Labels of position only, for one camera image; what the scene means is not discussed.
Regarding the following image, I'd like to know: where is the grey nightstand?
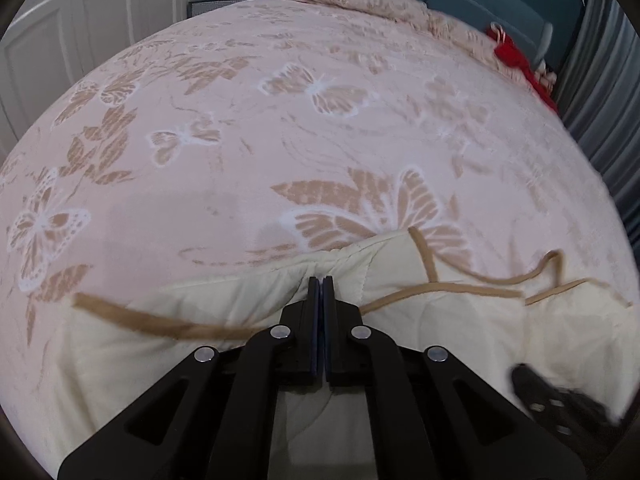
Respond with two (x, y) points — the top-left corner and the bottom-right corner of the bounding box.
(187, 0), (237, 19)

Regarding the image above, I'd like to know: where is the grey curtain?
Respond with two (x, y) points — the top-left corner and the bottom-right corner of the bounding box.
(552, 0), (640, 253)

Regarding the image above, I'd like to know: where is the white wardrobe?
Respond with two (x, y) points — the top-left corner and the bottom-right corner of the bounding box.
(0, 0), (211, 133)

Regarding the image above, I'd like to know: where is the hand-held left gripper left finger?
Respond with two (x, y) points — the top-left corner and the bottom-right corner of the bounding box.
(57, 276), (325, 480)

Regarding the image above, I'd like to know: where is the red garment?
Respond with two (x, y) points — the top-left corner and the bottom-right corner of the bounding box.
(486, 22), (559, 112)

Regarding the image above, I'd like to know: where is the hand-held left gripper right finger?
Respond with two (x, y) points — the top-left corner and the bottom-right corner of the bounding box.
(324, 276), (586, 480)

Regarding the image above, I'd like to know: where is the pink butterfly blanket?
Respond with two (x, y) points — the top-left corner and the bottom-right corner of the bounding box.
(0, 0), (632, 480)

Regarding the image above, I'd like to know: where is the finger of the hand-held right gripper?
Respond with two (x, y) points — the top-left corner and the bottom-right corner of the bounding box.
(510, 362), (622, 444)

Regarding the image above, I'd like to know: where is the cream quilted jacket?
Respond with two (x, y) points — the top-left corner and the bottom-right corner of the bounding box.
(62, 227), (640, 480)

